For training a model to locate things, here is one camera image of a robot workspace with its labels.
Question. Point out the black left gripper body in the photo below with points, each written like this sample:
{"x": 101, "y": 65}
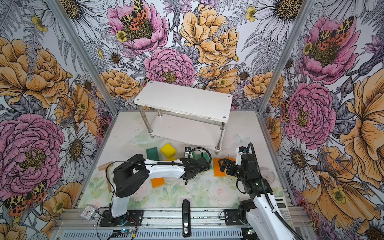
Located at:
{"x": 192, "y": 177}

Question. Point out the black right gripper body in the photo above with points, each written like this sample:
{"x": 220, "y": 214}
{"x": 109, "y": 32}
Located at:
{"x": 235, "y": 171}

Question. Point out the light green sponge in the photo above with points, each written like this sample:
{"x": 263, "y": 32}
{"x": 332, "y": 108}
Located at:
{"x": 207, "y": 157}
{"x": 197, "y": 154}

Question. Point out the orange sponge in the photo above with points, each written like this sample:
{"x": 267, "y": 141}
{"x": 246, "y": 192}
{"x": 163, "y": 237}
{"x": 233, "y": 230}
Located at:
{"x": 217, "y": 172}
{"x": 231, "y": 159}
{"x": 157, "y": 182}

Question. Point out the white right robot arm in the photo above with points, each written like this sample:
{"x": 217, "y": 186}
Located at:
{"x": 260, "y": 211}

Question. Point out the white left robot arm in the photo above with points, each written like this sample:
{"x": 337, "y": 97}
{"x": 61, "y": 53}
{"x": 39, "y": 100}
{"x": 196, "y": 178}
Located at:
{"x": 131, "y": 174}

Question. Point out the white two-tier metal shelf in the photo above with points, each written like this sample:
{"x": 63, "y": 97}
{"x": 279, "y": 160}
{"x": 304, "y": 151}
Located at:
{"x": 188, "y": 115}

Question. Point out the clear glass dish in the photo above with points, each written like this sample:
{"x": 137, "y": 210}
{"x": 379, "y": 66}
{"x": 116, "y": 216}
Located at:
{"x": 268, "y": 174}

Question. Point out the yellow sponge block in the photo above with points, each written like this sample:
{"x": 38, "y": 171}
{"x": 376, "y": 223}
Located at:
{"x": 168, "y": 151}

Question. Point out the dark green scouring sponge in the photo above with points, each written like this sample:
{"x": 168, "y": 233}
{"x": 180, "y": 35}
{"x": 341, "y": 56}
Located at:
{"x": 152, "y": 154}

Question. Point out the white desk calculator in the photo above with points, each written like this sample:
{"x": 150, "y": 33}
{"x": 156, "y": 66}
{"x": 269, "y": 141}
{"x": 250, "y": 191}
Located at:
{"x": 284, "y": 210}

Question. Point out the black stapler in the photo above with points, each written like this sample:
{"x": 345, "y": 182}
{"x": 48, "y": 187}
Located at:
{"x": 186, "y": 217}

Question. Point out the small wooden mallet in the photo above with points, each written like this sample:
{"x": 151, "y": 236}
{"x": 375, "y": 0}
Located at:
{"x": 105, "y": 167}

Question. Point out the small white alarm clock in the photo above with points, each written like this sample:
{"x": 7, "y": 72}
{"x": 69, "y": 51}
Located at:
{"x": 88, "y": 212}

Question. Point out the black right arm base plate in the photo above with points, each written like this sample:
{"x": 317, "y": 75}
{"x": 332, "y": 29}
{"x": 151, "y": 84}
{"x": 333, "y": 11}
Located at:
{"x": 235, "y": 217}

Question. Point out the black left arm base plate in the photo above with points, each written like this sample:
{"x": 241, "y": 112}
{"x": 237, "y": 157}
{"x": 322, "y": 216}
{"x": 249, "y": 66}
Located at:
{"x": 132, "y": 218}

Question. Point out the aluminium front rail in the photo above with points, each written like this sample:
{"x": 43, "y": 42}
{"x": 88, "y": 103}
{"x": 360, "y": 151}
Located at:
{"x": 152, "y": 224}

